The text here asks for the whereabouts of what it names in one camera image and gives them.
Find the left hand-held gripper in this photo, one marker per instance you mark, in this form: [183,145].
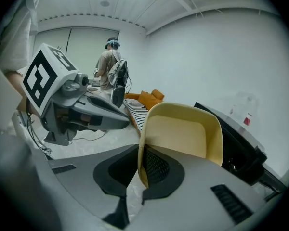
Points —
[39,78]

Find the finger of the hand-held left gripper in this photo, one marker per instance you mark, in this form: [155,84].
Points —
[113,121]

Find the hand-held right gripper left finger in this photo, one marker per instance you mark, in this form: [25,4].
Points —
[82,177]

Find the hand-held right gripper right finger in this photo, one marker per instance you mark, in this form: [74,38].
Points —
[195,201]

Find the cream plastic container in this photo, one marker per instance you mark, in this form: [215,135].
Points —
[178,133]

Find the black mini fridge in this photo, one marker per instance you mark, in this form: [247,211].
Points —
[236,148]

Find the person's left forearm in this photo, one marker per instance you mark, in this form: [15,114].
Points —
[15,83]

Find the black and white striped mattress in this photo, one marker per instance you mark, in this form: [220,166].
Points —
[137,112]

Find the orange sofa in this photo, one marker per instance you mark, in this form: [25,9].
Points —
[148,96]

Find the round ceiling detector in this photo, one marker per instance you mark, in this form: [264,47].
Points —
[105,3]

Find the clear bag with red label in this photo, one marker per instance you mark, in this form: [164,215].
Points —
[244,109]

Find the person's white shirt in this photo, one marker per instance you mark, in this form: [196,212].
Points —
[13,28]

